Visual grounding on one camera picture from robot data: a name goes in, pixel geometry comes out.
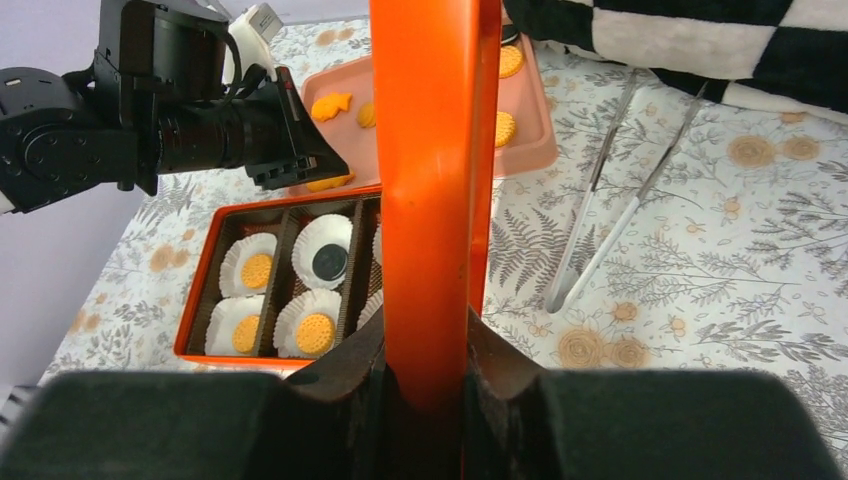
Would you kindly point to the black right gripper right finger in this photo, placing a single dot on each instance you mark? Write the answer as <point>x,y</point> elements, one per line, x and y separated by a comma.
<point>524,421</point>

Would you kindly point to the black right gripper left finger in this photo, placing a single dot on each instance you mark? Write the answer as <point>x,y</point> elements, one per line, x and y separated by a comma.
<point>155,425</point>

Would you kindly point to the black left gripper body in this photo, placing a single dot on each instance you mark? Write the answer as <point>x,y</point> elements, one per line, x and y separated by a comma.
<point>173,87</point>

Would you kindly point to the yellow round biscuit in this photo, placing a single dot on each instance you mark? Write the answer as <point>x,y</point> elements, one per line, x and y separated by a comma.
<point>255,271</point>
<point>244,334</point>
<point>511,60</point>
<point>506,128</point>
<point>315,334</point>

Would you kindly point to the orange cookie box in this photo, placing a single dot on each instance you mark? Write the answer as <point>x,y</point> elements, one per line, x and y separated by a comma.
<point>285,219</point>

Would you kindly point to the pink cookie tray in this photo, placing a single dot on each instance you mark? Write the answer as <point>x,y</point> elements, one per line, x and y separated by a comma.
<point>522,95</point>

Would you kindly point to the orange box lid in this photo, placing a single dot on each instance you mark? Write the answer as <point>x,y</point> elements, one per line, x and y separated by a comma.
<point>436,88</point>

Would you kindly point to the black sandwich cookie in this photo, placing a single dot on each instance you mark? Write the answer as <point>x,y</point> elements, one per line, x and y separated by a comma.
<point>329,263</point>

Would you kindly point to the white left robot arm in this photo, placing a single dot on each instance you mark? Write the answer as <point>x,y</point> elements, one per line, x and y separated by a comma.
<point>168,91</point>

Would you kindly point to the white paper cup liner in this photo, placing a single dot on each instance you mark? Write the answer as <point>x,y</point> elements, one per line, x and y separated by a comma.
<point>224,317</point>
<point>230,284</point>
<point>377,246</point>
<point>372,305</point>
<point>324,229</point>
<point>310,302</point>

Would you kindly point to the orange fish cookie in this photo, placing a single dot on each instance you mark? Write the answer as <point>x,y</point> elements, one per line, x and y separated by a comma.
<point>330,183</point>
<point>330,106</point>

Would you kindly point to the swirl butter cookie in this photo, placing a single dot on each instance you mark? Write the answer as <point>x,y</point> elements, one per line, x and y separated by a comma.
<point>366,116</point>

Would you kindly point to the black white checkered pillow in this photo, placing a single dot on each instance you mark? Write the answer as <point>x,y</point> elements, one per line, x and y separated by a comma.
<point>777,56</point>

